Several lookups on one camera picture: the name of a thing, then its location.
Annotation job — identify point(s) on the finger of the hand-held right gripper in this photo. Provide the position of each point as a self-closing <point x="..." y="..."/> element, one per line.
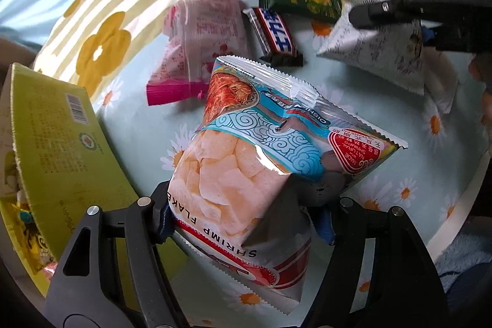
<point x="428" y="36"/>
<point x="380" y="15"/>

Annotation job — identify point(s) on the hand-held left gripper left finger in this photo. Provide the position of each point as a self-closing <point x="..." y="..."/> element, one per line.
<point x="163" y="224"/>

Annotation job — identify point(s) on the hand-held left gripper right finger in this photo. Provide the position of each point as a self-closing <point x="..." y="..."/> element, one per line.
<point x="326" y="228"/>

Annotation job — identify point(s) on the white triangular snack packet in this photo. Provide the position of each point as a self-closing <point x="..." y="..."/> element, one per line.
<point x="376" y="51"/>

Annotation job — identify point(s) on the large crisps bag red badge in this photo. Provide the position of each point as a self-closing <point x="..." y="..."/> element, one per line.
<point x="238" y="166"/>

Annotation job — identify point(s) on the yellow green cardboard box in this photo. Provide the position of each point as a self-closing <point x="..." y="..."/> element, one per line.
<point x="57" y="143"/>

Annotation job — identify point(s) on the person's right hand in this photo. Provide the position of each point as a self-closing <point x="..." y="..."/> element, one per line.
<point x="482" y="68"/>

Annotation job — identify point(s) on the brown chocolate bar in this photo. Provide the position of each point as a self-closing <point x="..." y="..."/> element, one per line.
<point x="275" y="34"/>

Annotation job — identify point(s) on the blue fluffy cloth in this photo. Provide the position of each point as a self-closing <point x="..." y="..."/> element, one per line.
<point x="465" y="266"/>

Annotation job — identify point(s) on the pink snack packet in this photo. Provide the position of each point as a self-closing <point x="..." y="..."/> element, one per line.
<point x="200" y="36"/>

